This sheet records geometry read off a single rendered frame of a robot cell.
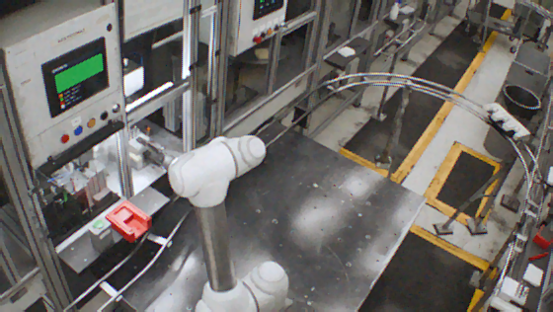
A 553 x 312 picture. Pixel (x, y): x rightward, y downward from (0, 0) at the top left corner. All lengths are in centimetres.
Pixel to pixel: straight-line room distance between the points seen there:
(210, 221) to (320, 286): 79
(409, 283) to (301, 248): 110
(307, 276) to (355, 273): 23
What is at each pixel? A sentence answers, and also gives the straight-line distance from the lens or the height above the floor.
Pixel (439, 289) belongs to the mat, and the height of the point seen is 1.
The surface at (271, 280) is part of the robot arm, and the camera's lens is 184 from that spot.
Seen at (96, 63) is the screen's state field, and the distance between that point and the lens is 163.
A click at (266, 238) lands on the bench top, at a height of 68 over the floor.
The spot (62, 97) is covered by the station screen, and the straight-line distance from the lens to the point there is 160.
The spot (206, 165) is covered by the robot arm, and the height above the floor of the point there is 148.
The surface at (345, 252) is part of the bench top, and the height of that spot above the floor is 68.
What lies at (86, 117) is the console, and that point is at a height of 145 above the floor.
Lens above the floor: 246
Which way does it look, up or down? 40 degrees down
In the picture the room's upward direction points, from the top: 9 degrees clockwise
